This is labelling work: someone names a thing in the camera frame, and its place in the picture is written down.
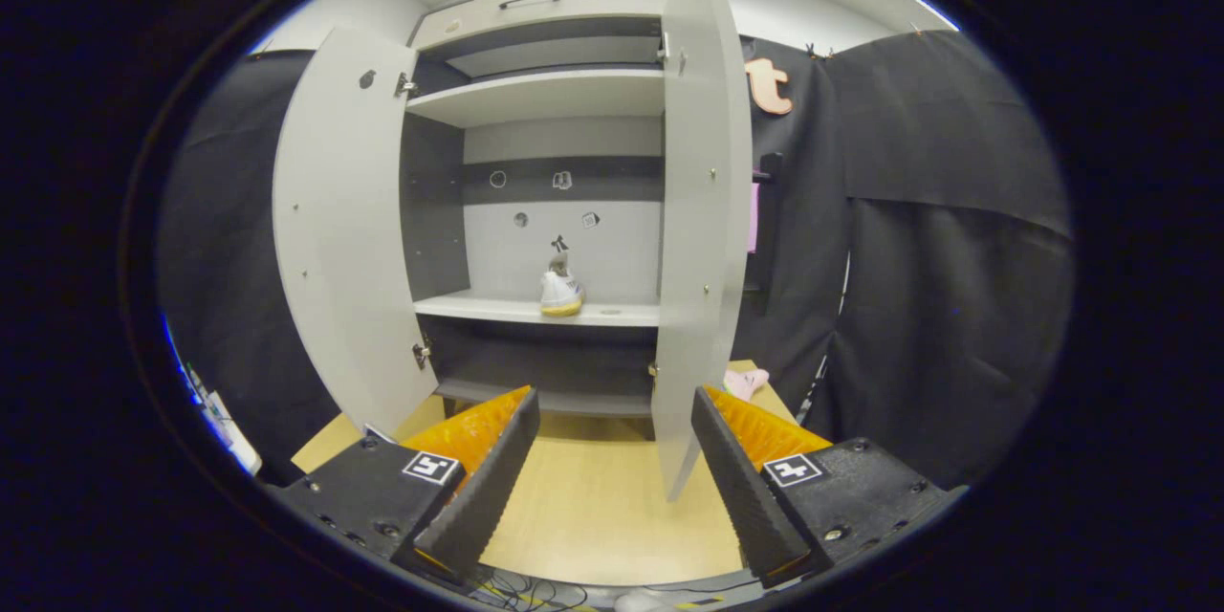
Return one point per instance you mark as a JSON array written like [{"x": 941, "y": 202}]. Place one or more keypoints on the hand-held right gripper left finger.
[{"x": 488, "y": 488}]

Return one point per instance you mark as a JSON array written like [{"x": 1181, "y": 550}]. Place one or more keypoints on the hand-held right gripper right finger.
[{"x": 741, "y": 488}]

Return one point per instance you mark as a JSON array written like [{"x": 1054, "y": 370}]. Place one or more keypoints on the white shoe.
[{"x": 560, "y": 292}]

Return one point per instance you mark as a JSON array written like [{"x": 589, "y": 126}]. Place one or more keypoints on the grey cabinet door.
[
  {"x": 703, "y": 163},
  {"x": 344, "y": 229}
]

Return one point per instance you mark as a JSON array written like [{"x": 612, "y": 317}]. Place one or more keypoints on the white cabinet shelf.
[
  {"x": 488, "y": 308},
  {"x": 545, "y": 96}
]

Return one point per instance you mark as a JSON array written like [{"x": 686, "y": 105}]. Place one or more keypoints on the grey cabinet drawer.
[{"x": 574, "y": 14}]

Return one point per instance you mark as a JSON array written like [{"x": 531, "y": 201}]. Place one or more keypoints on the pink plush toy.
[{"x": 746, "y": 384}]

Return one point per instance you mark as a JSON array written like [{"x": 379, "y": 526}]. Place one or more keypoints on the white printed board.
[{"x": 229, "y": 430}]

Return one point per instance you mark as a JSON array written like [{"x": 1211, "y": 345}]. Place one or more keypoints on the black backdrop cloth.
[{"x": 956, "y": 210}]

